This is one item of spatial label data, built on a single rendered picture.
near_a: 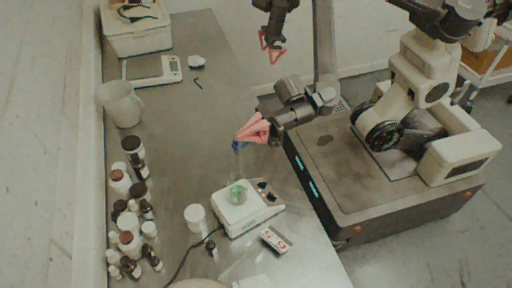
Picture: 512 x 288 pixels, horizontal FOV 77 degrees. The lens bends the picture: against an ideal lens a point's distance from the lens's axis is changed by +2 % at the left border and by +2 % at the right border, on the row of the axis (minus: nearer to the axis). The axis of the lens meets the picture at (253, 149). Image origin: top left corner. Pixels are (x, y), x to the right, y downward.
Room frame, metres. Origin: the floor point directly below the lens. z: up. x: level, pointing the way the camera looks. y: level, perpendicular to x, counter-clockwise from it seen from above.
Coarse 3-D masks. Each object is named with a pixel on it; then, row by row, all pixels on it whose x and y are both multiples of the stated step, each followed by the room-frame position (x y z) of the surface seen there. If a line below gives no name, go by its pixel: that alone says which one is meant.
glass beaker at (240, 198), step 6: (234, 174) 0.54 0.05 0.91; (228, 180) 0.52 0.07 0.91; (234, 180) 0.54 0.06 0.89; (240, 180) 0.54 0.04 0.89; (246, 180) 0.52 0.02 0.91; (228, 186) 0.52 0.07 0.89; (246, 186) 0.53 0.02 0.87; (228, 192) 0.49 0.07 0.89; (234, 192) 0.48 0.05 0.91; (240, 192) 0.48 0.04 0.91; (246, 192) 0.49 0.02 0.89; (228, 198) 0.50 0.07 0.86; (234, 198) 0.48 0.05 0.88; (240, 198) 0.48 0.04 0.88; (246, 198) 0.49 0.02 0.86; (234, 204) 0.48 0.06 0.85; (240, 204) 0.48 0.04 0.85
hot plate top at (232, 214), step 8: (248, 184) 0.56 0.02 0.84; (216, 192) 0.53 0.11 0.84; (224, 192) 0.53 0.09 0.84; (248, 192) 0.53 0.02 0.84; (216, 200) 0.50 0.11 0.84; (224, 200) 0.50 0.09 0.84; (248, 200) 0.50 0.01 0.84; (256, 200) 0.50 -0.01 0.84; (224, 208) 0.47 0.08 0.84; (232, 208) 0.47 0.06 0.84; (240, 208) 0.47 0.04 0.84; (248, 208) 0.47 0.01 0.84; (256, 208) 0.47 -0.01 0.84; (224, 216) 0.45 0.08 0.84; (232, 216) 0.45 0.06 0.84; (240, 216) 0.45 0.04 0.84; (232, 224) 0.42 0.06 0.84
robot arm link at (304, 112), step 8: (296, 96) 0.62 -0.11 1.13; (304, 96) 0.63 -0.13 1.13; (288, 104) 0.62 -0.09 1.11; (296, 104) 0.60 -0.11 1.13; (304, 104) 0.60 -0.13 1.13; (296, 112) 0.57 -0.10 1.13; (304, 112) 0.58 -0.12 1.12; (312, 112) 0.58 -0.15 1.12; (296, 120) 0.57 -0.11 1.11; (304, 120) 0.57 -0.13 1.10; (312, 120) 0.58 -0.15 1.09
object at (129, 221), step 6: (120, 216) 0.46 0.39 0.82; (126, 216) 0.46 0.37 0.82; (132, 216) 0.46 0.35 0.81; (120, 222) 0.44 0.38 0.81; (126, 222) 0.44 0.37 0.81; (132, 222) 0.44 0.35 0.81; (138, 222) 0.45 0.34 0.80; (120, 228) 0.42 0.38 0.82; (126, 228) 0.42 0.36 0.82; (132, 228) 0.43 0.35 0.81; (138, 228) 0.44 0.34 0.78; (138, 234) 0.43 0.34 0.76
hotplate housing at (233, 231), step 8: (256, 192) 0.54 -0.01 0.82; (216, 208) 0.49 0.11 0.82; (264, 208) 0.48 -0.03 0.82; (272, 208) 0.49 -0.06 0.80; (280, 208) 0.51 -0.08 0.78; (248, 216) 0.46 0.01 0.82; (256, 216) 0.46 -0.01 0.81; (264, 216) 0.48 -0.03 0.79; (224, 224) 0.44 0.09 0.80; (240, 224) 0.43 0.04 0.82; (248, 224) 0.45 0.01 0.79; (256, 224) 0.46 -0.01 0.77; (232, 232) 0.42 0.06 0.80; (240, 232) 0.43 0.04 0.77
